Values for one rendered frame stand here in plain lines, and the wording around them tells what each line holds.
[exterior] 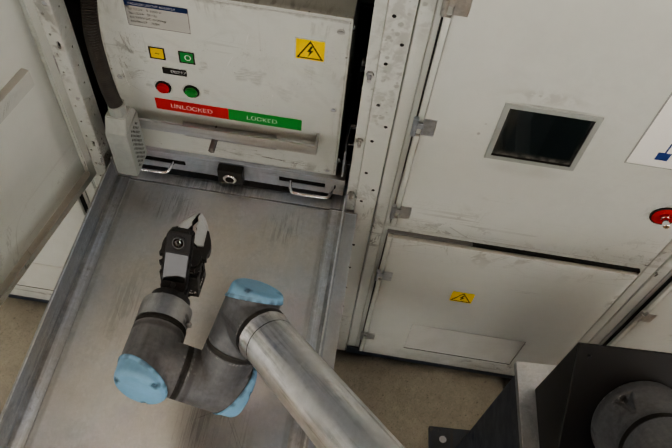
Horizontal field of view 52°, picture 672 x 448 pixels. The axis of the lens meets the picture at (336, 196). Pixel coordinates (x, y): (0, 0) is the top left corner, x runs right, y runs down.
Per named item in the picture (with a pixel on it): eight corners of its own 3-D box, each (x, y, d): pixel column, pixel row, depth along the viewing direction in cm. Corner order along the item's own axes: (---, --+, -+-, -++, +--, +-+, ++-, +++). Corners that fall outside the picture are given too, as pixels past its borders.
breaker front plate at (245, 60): (333, 182, 160) (350, 25, 121) (131, 150, 161) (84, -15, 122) (333, 178, 161) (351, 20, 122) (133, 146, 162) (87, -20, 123)
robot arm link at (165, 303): (131, 307, 114) (188, 317, 114) (141, 284, 118) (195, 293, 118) (137, 337, 121) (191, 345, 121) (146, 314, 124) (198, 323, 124)
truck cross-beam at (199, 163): (343, 195, 164) (345, 181, 159) (123, 161, 165) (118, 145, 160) (346, 179, 167) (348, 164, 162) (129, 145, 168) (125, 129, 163)
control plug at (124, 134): (138, 177, 152) (124, 126, 138) (117, 174, 152) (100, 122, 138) (149, 150, 156) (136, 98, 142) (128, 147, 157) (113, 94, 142)
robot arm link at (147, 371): (161, 414, 113) (103, 395, 111) (183, 349, 122) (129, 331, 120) (175, 390, 107) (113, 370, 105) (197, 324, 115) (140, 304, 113)
